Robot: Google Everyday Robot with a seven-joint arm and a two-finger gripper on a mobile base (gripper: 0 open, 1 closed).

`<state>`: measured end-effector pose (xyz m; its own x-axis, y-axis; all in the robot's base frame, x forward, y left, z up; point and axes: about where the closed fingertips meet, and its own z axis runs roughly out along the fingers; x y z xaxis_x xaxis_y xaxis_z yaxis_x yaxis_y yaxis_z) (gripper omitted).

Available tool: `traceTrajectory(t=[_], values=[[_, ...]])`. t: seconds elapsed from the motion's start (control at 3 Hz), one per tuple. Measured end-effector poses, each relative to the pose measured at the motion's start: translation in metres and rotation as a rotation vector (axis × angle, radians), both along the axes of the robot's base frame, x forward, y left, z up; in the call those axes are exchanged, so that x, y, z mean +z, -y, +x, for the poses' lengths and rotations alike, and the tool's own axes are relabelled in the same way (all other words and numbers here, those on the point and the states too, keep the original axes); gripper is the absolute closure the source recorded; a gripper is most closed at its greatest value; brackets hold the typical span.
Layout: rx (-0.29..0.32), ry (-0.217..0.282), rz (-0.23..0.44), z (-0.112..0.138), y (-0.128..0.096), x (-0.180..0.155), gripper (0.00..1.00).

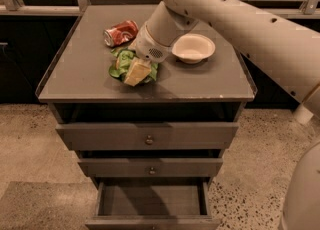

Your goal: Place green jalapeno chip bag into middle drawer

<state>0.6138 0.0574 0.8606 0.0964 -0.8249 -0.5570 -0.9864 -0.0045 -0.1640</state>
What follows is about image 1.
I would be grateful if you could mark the bottom open grey drawer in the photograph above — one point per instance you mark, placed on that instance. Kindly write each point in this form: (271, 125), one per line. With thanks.
(153, 204)

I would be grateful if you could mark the drawer knob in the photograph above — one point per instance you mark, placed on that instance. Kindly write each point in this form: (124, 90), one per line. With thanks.
(149, 140)
(152, 171)

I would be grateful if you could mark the middle grey drawer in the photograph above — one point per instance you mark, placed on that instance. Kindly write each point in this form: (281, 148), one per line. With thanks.
(139, 167)

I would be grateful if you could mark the white cylindrical post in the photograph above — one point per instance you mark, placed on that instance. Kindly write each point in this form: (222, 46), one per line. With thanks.
(302, 114)

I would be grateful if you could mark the crushed red soda can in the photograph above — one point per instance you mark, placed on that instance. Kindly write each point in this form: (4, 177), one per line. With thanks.
(120, 33)

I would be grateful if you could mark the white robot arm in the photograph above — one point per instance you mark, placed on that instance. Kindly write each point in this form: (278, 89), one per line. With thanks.
(286, 52)

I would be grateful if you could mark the green jalapeno chip bag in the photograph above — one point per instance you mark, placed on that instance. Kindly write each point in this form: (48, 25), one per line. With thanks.
(120, 67)

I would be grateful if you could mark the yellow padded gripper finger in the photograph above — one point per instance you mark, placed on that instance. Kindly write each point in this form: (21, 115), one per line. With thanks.
(138, 70)

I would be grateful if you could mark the middle drawer knob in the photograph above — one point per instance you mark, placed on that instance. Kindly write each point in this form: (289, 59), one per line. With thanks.
(152, 171)

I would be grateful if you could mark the top drawer knob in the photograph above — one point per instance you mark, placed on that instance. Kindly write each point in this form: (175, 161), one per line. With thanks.
(149, 140)

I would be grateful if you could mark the top grey drawer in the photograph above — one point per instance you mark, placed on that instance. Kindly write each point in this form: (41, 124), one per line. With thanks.
(132, 136)

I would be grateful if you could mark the grey drawer cabinet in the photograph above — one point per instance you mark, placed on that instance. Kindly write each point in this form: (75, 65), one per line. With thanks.
(78, 88)

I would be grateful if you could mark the dark background cabinets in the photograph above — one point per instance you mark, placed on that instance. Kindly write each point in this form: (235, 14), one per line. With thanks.
(29, 41)

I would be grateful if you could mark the white paper bowl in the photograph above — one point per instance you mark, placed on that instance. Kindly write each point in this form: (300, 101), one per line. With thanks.
(193, 48)

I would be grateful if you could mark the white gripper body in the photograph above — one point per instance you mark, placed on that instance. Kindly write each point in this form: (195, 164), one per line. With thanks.
(145, 48)

